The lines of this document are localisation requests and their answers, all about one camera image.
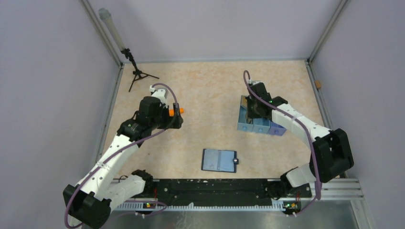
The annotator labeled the dark blue leather card holder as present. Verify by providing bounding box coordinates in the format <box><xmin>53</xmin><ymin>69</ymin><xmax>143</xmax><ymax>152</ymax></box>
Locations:
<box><xmin>201</xmin><ymin>148</ymin><xmax>239</xmax><ymax>173</ymax></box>

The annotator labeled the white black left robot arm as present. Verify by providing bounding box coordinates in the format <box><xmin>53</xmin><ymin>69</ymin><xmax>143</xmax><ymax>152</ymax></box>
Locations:
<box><xmin>63</xmin><ymin>95</ymin><xmax>183</xmax><ymax>229</ymax></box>

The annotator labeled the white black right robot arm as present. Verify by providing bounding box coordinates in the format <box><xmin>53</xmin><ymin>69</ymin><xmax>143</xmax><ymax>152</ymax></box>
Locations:
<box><xmin>246</xmin><ymin>81</ymin><xmax>354</xmax><ymax>197</ymax></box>

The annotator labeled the light blue drawer organizer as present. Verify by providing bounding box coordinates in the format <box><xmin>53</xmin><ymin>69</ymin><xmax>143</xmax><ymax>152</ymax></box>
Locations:
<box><xmin>237</xmin><ymin>95</ymin><xmax>287</xmax><ymax>136</ymax></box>

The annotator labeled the orange flashlight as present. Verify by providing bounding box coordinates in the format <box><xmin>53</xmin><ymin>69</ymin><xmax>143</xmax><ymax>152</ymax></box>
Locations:
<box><xmin>169</xmin><ymin>108</ymin><xmax>184</xmax><ymax>117</ymax></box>

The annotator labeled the black mini tripod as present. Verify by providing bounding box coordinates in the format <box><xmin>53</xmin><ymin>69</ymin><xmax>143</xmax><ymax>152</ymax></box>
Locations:
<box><xmin>120</xmin><ymin>48</ymin><xmax>160</xmax><ymax>92</ymax></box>

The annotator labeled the small tan block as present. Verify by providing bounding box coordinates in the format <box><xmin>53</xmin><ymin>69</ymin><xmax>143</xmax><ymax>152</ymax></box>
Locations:
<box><xmin>314</xmin><ymin>80</ymin><xmax>321</xmax><ymax>90</ymax></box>

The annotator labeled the grey tube on tripod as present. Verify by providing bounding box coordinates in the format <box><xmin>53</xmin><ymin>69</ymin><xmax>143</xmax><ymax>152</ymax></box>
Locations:
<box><xmin>98</xmin><ymin>8</ymin><xmax>126</xmax><ymax>52</ymax></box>

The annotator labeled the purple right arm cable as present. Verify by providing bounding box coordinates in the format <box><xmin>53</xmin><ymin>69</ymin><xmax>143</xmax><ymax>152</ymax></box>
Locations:
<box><xmin>243</xmin><ymin>70</ymin><xmax>323</xmax><ymax>217</ymax></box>

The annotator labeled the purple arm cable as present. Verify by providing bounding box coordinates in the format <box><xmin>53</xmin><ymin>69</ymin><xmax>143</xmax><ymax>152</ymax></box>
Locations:
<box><xmin>243</xmin><ymin>70</ymin><xmax>323</xmax><ymax>217</ymax></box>
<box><xmin>64</xmin><ymin>83</ymin><xmax>180</xmax><ymax>229</ymax></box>

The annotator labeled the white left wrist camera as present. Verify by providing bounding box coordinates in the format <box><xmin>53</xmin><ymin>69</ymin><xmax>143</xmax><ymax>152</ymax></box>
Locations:
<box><xmin>149</xmin><ymin>86</ymin><xmax>169</xmax><ymax>105</ymax></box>

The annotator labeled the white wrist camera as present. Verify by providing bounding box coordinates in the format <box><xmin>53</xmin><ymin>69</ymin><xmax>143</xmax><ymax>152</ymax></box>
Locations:
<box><xmin>149</xmin><ymin>86</ymin><xmax>169</xmax><ymax>105</ymax></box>
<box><xmin>248</xmin><ymin>80</ymin><xmax>263</xmax><ymax>87</ymax></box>

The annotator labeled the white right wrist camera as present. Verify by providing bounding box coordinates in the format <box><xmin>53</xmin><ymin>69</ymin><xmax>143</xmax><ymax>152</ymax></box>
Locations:
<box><xmin>248</xmin><ymin>80</ymin><xmax>263</xmax><ymax>87</ymax></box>

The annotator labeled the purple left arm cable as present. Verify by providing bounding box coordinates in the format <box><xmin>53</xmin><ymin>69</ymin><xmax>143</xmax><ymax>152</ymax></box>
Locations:
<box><xmin>64</xmin><ymin>83</ymin><xmax>180</xmax><ymax>229</ymax></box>

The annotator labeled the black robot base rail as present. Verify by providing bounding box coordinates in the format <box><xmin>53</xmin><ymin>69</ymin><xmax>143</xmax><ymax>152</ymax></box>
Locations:
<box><xmin>134</xmin><ymin>178</ymin><xmax>312</xmax><ymax>207</ymax></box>

